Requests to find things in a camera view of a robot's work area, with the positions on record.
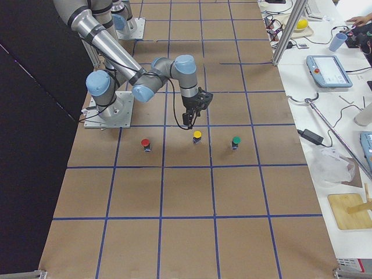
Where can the wooden cutting board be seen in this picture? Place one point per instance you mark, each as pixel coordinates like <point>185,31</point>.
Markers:
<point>350,211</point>

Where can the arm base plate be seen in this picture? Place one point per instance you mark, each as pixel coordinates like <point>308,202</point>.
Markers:
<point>132,29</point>
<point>117,115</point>

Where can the yellow lemon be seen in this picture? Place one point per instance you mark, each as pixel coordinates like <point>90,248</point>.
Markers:
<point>301,25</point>

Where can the blue teach pendant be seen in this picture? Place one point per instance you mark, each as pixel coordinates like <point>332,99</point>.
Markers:
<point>366,143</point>
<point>327,71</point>

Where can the metal walking cane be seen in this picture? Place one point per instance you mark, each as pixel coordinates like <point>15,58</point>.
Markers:
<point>311,102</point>

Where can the light blue plastic cup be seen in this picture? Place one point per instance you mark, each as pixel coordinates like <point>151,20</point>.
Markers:
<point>337,41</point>

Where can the person hand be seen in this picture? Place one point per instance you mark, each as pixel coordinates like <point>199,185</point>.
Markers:
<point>357,21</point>

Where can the black power adapter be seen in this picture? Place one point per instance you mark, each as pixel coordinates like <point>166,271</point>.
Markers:
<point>311,136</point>

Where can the green push button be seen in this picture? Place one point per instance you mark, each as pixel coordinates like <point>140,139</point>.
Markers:
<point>236,140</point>

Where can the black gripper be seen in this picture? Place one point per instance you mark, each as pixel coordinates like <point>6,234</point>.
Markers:
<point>189,103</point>

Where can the aluminium frame post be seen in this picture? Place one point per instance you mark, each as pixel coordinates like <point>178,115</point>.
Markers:
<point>299,7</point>

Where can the yellow push button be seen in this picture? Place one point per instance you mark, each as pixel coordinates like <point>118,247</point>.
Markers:
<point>197,135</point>

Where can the clear plastic bag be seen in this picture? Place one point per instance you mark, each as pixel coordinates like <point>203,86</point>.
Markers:
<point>327,164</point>

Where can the red push button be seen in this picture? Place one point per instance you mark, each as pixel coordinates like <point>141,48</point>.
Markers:
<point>146,144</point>

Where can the white cardboard tube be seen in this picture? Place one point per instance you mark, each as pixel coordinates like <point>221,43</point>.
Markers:
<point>364,118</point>

